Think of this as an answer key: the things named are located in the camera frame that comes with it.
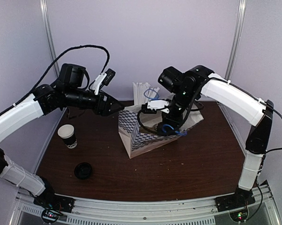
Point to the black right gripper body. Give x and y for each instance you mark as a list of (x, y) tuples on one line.
[(184, 99)]

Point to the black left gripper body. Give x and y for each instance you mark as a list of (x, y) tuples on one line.
[(73, 99)]

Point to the black paper cups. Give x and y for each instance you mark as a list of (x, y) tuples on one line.
[(67, 134)]

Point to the blue checkered paper bag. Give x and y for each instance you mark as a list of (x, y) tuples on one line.
[(140, 132)]

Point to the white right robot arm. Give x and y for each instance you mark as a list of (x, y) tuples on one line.
[(200, 80)]

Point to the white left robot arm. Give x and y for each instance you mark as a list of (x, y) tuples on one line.
[(42, 101)]

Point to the wrapped white straws bundle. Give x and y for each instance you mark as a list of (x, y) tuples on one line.
[(144, 92)]

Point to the remaining black lids stack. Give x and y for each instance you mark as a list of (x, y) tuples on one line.
[(83, 171)]

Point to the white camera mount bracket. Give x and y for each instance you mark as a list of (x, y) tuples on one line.
[(103, 79)]

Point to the white right camera bracket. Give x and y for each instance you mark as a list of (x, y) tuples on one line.
[(153, 106)]

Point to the left aluminium frame post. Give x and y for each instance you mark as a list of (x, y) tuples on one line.
[(46, 22)]

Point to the aluminium frame post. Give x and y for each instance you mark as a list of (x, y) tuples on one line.
[(46, 22), (237, 37)]

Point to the aluminium front rail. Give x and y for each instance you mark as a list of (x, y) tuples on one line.
[(201, 211)]

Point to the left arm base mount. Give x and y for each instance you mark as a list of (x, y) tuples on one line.
[(54, 206)]

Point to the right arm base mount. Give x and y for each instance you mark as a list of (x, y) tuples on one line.
[(236, 205)]

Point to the right aluminium frame post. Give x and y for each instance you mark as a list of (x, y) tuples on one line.
[(237, 37)]

